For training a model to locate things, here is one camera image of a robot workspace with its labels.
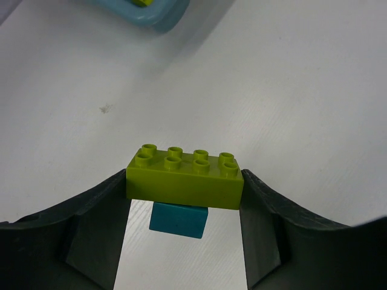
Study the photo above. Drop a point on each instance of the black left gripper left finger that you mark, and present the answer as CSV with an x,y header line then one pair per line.
x,y
75,244

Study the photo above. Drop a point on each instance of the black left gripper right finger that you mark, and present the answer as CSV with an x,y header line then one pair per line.
x,y
287,246

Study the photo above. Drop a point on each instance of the light blue lego brick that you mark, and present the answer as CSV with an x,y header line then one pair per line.
x,y
181,220

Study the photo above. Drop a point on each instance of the lime green lego brick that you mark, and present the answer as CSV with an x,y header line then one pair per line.
x,y
176,177

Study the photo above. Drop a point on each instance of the lime green sloped lego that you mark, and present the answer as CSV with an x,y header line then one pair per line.
x,y
142,3

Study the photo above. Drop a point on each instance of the teal divided plastic tray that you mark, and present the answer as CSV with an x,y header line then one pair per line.
x,y
161,15

